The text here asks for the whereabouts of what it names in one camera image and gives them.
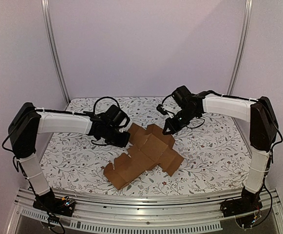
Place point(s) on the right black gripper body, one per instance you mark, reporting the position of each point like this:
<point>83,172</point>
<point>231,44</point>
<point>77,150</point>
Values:
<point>173,123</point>

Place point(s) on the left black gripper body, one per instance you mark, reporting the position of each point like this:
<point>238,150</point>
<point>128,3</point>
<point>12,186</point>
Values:
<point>111,138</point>

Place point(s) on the brown cardboard box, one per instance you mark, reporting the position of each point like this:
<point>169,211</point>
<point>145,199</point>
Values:
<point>149,148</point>

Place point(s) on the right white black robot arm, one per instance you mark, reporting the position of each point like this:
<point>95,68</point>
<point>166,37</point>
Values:
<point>263,132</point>

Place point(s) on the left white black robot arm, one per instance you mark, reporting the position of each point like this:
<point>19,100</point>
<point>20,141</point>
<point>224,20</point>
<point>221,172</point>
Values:
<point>31,122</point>

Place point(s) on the floral patterned table mat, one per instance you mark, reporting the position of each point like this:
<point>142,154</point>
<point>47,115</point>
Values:
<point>208,156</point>

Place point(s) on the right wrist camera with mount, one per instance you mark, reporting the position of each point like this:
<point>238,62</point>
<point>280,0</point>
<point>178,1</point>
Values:
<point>163,111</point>

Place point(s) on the front aluminium rail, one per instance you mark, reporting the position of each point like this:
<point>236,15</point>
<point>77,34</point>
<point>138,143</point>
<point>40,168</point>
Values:
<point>179,214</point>

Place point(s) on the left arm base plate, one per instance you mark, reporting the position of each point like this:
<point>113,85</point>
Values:
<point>48,202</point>

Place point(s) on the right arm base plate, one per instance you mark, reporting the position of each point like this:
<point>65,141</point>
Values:
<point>232,207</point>

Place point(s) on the right aluminium frame post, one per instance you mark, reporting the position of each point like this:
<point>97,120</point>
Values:
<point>241,46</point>

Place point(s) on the aluminium frame post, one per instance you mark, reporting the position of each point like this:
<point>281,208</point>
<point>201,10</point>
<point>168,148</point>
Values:
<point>53,49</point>
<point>241,46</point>

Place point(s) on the left aluminium frame post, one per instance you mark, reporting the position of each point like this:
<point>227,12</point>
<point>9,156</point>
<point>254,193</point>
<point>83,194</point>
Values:
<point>53,49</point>

